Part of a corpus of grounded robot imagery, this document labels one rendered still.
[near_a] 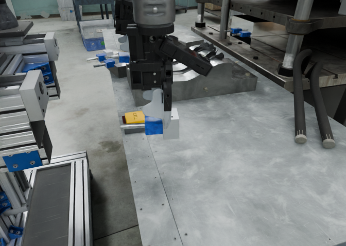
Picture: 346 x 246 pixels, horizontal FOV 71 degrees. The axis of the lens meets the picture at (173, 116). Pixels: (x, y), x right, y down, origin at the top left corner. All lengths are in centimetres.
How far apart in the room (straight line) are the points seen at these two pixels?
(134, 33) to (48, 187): 122
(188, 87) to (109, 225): 95
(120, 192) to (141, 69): 129
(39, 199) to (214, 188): 109
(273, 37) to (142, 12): 136
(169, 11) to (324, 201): 51
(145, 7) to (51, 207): 119
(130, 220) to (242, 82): 100
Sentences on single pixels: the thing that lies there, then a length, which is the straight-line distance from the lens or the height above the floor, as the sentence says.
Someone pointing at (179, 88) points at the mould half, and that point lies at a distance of 92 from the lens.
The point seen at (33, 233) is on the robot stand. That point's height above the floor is 21.
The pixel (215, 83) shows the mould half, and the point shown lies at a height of 86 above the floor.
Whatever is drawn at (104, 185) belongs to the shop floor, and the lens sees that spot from 175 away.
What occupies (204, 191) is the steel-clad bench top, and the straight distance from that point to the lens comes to 59.
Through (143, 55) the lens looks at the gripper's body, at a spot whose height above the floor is 110.
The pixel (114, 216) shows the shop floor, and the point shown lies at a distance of 157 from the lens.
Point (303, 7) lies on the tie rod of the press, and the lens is 125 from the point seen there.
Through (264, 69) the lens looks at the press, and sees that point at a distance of 138.
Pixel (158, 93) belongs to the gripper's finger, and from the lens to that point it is 49.
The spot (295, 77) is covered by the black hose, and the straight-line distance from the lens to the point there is 101.
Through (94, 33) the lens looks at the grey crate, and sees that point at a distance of 454.
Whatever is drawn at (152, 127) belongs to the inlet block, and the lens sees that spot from 54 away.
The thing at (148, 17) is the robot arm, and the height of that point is 117.
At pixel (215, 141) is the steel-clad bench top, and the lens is 74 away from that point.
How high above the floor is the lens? 124
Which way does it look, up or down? 31 degrees down
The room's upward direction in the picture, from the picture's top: straight up
